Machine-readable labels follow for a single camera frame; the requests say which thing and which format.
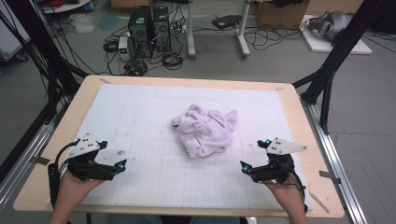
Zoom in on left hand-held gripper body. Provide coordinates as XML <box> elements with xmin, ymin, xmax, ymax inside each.
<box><xmin>66</xmin><ymin>133</ymin><xmax>118</xmax><ymax>182</ymax></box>

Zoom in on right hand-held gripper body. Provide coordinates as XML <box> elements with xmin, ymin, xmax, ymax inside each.
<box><xmin>249</xmin><ymin>137</ymin><xmax>308</xmax><ymax>185</ymax></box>

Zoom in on lilac towel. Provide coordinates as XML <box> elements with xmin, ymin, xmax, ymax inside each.
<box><xmin>170</xmin><ymin>104</ymin><xmax>239</xmax><ymax>160</ymax></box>

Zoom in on person's right hand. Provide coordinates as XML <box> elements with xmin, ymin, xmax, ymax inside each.
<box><xmin>264</xmin><ymin>175</ymin><xmax>304</xmax><ymax>208</ymax></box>

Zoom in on person's left hand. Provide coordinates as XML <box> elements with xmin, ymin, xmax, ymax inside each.
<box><xmin>57</xmin><ymin>170</ymin><xmax>104</xmax><ymax>208</ymax></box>

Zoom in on wooden table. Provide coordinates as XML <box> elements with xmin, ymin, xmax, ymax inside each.
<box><xmin>13</xmin><ymin>74</ymin><xmax>346</xmax><ymax>218</ymax></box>

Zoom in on white foam mat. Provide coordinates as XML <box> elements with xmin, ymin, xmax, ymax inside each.
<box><xmin>46</xmin><ymin>83</ymin><xmax>314</xmax><ymax>211</ymax></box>

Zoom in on grey tape piece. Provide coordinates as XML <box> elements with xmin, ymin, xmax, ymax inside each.
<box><xmin>30</xmin><ymin>156</ymin><xmax>51</xmax><ymax>166</ymax></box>
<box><xmin>318</xmin><ymin>170</ymin><xmax>342</xmax><ymax>185</ymax></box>

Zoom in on thin wooden stick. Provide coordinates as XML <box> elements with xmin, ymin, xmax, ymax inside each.
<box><xmin>307</xmin><ymin>189</ymin><xmax>331</xmax><ymax>215</ymax></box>

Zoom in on white power supply unit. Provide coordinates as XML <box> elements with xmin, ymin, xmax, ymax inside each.
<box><xmin>118</xmin><ymin>35</ymin><xmax>134</xmax><ymax>62</ymax></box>

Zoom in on white desk leg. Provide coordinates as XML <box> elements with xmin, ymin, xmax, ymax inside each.
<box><xmin>235</xmin><ymin>0</ymin><xmax>252</xmax><ymax>61</ymax></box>
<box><xmin>186</xmin><ymin>0</ymin><xmax>197</xmax><ymax>61</ymax></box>

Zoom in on white floor board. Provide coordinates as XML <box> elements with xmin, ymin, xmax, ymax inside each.
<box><xmin>300</xmin><ymin>14</ymin><xmax>374</xmax><ymax>56</ymax></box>

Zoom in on wide black computer tower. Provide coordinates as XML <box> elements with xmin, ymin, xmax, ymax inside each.
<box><xmin>127</xmin><ymin>5</ymin><xmax>154</xmax><ymax>59</ymax></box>

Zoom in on clear plastic sheet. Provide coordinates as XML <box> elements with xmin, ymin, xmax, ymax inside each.
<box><xmin>67</xmin><ymin>13</ymin><xmax>96</xmax><ymax>35</ymax></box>

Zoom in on flat black device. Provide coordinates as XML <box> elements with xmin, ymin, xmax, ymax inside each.
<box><xmin>211</xmin><ymin>14</ymin><xmax>243</xmax><ymax>30</ymax></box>

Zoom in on large cardboard box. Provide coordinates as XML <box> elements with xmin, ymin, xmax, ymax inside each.
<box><xmin>255</xmin><ymin>0</ymin><xmax>311</xmax><ymax>31</ymax></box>

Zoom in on narrow black computer tower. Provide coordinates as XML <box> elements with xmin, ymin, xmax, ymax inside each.
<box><xmin>152</xmin><ymin>6</ymin><xmax>173</xmax><ymax>52</ymax></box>

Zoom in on white cabinet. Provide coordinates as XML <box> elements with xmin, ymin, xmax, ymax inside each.
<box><xmin>0</xmin><ymin>11</ymin><xmax>31</xmax><ymax>63</ymax></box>

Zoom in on grey rounded machine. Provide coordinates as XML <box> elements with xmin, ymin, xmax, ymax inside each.
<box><xmin>307</xmin><ymin>10</ymin><xmax>355</xmax><ymax>42</ymax></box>

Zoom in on round white table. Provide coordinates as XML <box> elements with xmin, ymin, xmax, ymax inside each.
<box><xmin>41</xmin><ymin>0</ymin><xmax>92</xmax><ymax>15</ymax></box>

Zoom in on aluminium rail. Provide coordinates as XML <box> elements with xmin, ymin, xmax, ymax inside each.
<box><xmin>0</xmin><ymin>101</ymin><xmax>71</xmax><ymax>214</ymax></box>
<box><xmin>299</xmin><ymin>94</ymin><xmax>369</xmax><ymax>224</ymax></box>

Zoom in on small coil of black cable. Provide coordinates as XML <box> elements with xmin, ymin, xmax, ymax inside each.
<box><xmin>102</xmin><ymin>38</ymin><xmax>120</xmax><ymax>54</ymax></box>

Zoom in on loose black floor cables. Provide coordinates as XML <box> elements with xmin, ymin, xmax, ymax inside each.
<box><xmin>243</xmin><ymin>26</ymin><xmax>304</xmax><ymax>51</ymax></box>

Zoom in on large coil of black cable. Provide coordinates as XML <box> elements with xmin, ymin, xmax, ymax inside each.
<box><xmin>161</xmin><ymin>51</ymin><xmax>185</xmax><ymax>71</ymax></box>

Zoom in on black frame strut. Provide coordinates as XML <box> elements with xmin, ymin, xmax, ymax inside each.
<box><xmin>5</xmin><ymin>0</ymin><xmax>90</xmax><ymax>125</ymax></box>
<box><xmin>291</xmin><ymin>0</ymin><xmax>390</xmax><ymax>135</ymax></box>

